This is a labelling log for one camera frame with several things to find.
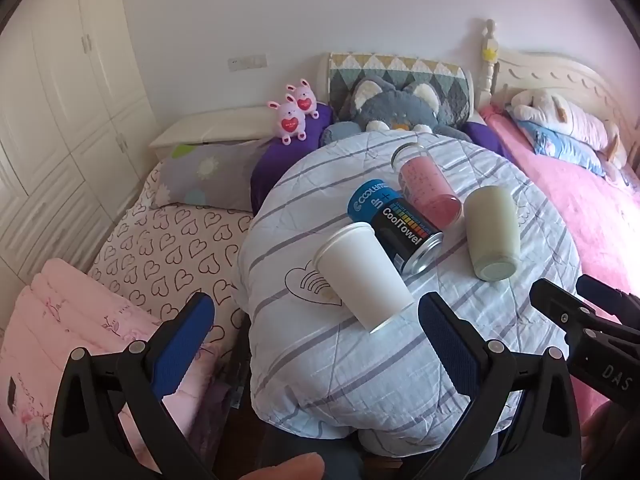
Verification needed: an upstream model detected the white wooden headboard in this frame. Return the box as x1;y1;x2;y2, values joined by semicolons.
477;19;640;131

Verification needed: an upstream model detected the grey cat plush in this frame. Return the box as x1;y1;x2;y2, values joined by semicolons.
320;76;473;148

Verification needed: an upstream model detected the grey flower print pillow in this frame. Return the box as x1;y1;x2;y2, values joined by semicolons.
157;141;266;213

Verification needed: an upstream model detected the pink glass cup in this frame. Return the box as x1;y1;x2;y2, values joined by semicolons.
391;142;463;226

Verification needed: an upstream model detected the white wall socket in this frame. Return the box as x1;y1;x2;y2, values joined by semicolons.
227;54;268;71

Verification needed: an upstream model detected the white wardrobe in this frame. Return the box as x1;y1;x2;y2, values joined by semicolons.
0;0;161;281

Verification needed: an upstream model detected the diamond pattern cushion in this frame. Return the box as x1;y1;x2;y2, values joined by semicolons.
327;52;475;128

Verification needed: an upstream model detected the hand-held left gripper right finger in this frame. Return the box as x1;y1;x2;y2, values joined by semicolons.
410;291;582;480

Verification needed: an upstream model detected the folded pink floral quilt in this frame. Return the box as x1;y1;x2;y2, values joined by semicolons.
0;258;236;461

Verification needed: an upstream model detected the pink bunny toy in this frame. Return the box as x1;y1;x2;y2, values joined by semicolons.
286;78;321;120
268;94;308;146

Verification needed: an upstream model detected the black and blue can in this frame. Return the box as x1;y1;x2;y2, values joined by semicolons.
347;178;445;276

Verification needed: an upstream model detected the person's left hand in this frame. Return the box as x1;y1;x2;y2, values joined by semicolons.
239;455;326;480

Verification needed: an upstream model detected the white paper cup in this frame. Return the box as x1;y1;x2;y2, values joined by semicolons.
316;222;416;335

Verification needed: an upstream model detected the purple pillow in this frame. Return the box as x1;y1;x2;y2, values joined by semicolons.
462;121;507;162
250;104;335;215

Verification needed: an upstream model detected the pink blanket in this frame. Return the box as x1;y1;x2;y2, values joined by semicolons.
480;107;640;411

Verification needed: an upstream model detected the striped light blue quilt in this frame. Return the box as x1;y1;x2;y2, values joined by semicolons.
237;130;583;443

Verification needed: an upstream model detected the white plush dog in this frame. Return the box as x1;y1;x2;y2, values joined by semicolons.
505;89;631;168

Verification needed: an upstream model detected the cream plastic cup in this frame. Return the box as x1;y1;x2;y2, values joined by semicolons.
463;185;522;282

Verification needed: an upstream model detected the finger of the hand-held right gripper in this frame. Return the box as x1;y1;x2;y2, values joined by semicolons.
530;278;603;346
575;274;640;330

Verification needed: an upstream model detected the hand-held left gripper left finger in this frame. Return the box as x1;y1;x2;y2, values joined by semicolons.
49;291;236;480

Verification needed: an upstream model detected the heart print bed sheet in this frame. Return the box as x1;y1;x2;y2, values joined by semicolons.
87;180;256;356

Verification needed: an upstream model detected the blue print pillow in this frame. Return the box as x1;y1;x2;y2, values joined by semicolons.
520;120;608;177

